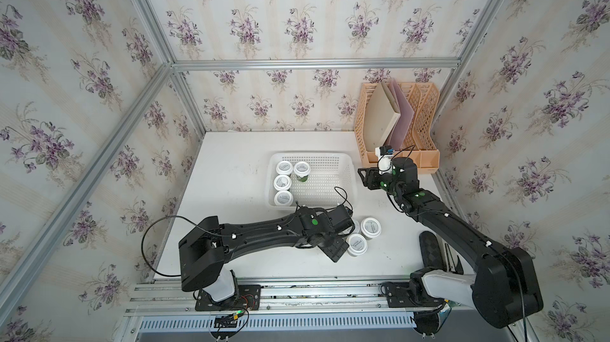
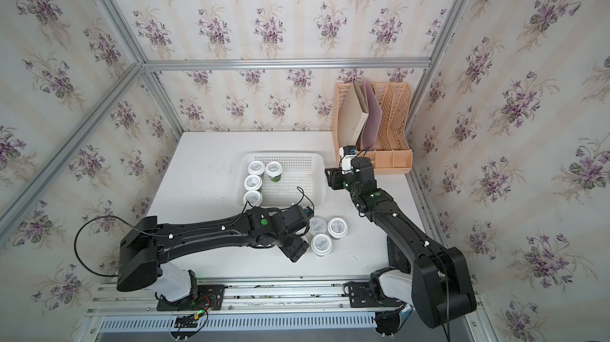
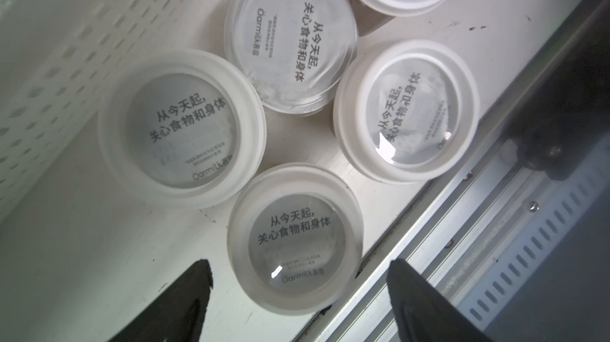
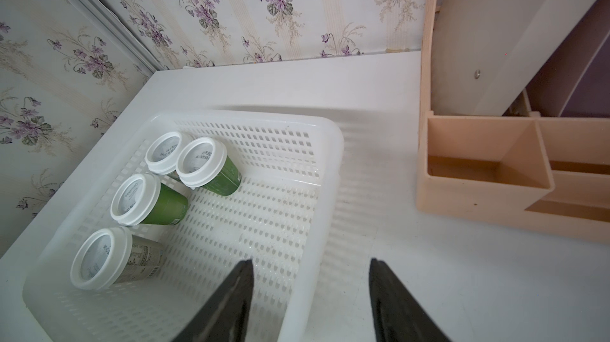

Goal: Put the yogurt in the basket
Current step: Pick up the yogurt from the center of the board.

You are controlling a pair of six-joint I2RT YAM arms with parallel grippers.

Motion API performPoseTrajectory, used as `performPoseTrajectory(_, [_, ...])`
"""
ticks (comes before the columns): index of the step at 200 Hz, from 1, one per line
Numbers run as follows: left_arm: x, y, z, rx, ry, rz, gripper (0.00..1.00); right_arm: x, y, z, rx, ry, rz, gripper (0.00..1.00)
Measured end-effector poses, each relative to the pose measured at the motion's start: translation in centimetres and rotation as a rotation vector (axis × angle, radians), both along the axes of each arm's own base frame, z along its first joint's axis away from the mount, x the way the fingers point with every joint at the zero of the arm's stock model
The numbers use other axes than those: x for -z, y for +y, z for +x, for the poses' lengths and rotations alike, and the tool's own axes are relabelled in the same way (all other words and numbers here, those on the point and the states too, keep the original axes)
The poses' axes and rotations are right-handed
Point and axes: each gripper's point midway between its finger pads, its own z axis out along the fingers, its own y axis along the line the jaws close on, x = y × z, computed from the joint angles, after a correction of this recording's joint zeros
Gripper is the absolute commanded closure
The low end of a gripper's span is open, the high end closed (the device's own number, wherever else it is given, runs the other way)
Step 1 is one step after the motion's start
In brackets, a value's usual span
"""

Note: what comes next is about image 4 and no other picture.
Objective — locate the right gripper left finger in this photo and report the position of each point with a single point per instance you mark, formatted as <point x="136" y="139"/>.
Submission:
<point x="225" y="315"/>

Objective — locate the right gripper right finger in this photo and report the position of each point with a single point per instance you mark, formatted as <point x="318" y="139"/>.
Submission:
<point x="397" y="316"/>

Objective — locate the yogurt cup back row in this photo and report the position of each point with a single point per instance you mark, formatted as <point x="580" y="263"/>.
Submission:
<point x="162" y="156"/>
<point x="114" y="256"/>

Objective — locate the yogurt cup row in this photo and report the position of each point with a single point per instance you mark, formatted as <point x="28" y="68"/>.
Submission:
<point x="114" y="256"/>
<point x="162" y="156"/>
<point x="205" y="163"/>
<point x="145" y="199"/>

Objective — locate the yogurt cup front row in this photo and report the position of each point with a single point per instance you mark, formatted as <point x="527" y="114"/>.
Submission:
<point x="205" y="163"/>
<point x="145" y="199"/>

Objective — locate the white perforated plastic basket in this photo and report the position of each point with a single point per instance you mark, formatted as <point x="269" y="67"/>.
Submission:
<point x="278" y="218"/>

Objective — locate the peach plastic file organizer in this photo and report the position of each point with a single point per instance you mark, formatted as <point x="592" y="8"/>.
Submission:
<point x="519" y="169"/>

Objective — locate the purple folder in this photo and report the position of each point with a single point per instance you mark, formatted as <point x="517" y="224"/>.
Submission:
<point x="574" y="81"/>

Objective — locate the beige folder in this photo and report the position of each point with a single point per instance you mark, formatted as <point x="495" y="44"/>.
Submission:
<point x="485" y="52"/>

